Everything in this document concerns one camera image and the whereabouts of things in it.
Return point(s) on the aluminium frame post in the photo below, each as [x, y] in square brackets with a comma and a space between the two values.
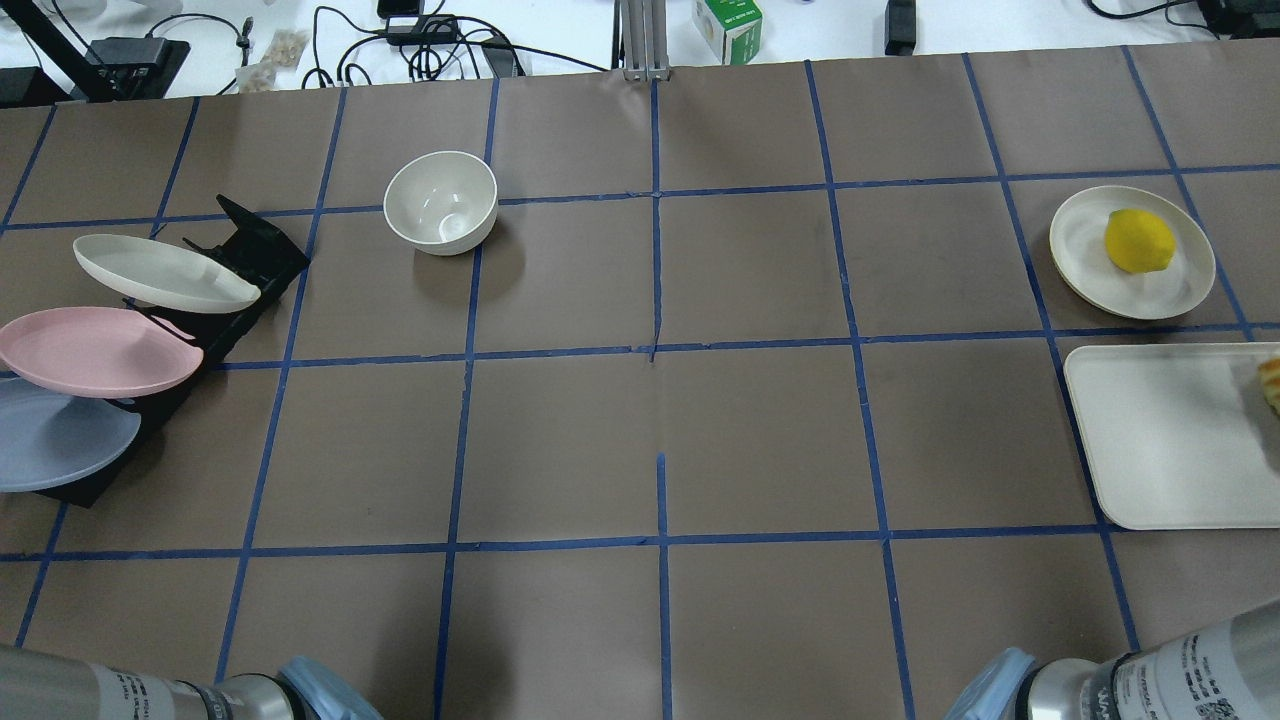
[640, 40]

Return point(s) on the white plate with lemon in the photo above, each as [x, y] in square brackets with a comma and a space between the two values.
[1079, 251]

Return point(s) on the black power adapter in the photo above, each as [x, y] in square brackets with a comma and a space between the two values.
[139, 68]

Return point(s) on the black plate rack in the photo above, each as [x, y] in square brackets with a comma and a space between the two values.
[257, 251]

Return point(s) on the green white box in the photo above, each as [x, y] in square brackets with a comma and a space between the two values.
[733, 29]

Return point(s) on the yellow lemon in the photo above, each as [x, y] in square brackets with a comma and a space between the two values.
[1138, 241]

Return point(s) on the cream plate in rack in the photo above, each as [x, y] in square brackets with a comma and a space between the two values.
[163, 275]

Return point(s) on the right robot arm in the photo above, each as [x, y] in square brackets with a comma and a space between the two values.
[1227, 670]

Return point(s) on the white rectangular tray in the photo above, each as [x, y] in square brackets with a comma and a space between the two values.
[1178, 437]

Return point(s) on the pink plate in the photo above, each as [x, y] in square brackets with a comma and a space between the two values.
[98, 352]

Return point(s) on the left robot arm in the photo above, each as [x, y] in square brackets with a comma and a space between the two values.
[36, 685]

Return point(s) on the striped yellow bread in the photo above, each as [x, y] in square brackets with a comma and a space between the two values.
[1268, 375]

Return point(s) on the blue plate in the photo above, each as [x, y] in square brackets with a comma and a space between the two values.
[49, 439]

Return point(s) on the cream bowl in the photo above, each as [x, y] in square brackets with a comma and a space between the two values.
[444, 203]

